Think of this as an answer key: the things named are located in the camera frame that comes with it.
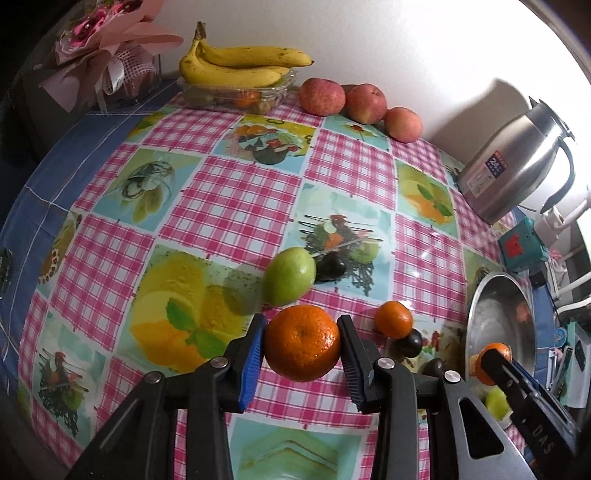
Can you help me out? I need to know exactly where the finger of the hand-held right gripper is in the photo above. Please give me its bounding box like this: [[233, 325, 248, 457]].
[[480, 348, 536, 411], [510, 360, 548, 394]]

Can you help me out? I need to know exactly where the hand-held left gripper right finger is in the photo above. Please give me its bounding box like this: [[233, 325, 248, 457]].
[[337, 315, 532, 480]]

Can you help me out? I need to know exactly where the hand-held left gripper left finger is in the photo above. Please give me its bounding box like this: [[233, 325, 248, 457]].
[[65, 314, 269, 480]]

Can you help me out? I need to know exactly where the medium orange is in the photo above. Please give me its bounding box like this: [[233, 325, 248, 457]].
[[468, 342, 513, 386]]

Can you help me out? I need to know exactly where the large orange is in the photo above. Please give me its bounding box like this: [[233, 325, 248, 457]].
[[264, 305, 341, 383]]

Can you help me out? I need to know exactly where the stainless steel bowl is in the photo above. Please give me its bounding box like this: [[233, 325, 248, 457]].
[[464, 272, 536, 407]]

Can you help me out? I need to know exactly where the large green guava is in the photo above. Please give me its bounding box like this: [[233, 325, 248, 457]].
[[262, 247, 317, 308]]

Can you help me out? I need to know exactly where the white green carton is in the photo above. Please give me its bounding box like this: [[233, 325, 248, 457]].
[[549, 320, 591, 407]]

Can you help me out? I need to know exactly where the small orange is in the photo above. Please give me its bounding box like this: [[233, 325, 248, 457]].
[[374, 301, 414, 339]]

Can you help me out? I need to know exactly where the white metal rack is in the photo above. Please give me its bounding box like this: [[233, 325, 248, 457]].
[[549, 272, 591, 319]]

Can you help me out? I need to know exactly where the teal box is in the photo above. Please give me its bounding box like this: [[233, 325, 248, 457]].
[[499, 218, 546, 273]]

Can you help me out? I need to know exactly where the white desk lamp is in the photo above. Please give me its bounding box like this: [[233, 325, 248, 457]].
[[540, 185, 591, 241]]

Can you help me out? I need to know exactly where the pink checked printed tablecloth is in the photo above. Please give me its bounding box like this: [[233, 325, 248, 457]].
[[0, 78, 555, 480]]

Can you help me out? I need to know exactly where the stainless steel thermos jug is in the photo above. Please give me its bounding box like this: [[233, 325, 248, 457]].
[[457, 97, 578, 224]]

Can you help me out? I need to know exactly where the red apple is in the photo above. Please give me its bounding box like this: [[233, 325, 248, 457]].
[[346, 84, 387, 124], [384, 107, 423, 143], [298, 78, 346, 116]]

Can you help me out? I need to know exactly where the clear plastic fruit container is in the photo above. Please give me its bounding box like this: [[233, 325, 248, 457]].
[[178, 69, 298, 115]]

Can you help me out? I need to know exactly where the yellow banana bunch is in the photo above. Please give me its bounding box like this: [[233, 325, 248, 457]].
[[179, 22, 315, 89]]

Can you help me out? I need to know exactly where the pink flower bouquet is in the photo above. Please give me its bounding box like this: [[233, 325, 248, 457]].
[[34, 0, 185, 116]]

